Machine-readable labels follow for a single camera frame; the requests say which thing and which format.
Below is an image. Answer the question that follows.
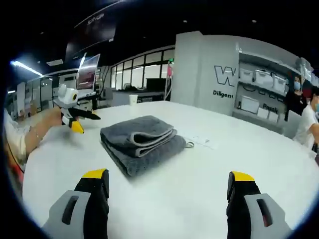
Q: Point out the grey towel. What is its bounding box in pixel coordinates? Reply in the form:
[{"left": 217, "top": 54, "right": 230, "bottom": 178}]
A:
[{"left": 100, "top": 115, "right": 195, "bottom": 178}]

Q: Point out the person's left hand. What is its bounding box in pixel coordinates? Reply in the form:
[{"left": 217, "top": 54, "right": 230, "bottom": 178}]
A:
[{"left": 37, "top": 108, "right": 63, "bottom": 137}]

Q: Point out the computer monitor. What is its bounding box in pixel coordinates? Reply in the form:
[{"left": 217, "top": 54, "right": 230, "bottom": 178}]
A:
[{"left": 76, "top": 53, "right": 101, "bottom": 94}]

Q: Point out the long ceiling light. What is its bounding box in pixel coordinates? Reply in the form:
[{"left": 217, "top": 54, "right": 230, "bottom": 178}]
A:
[{"left": 11, "top": 60, "right": 42, "bottom": 76}]

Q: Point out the dark counter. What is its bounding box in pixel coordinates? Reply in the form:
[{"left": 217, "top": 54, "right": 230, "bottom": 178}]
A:
[{"left": 111, "top": 87, "right": 172, "bottom": 107}]

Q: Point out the dark hanging banner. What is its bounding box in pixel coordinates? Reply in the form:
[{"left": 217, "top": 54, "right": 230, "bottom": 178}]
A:
[{"left": 65, "top": 6, "right": 118, "bottom": 60}]

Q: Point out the shelf with white bins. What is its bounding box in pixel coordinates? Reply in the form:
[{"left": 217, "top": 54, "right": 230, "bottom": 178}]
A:
[{"left": 239, "top": 68, "right": 290, "bottom": 122}]

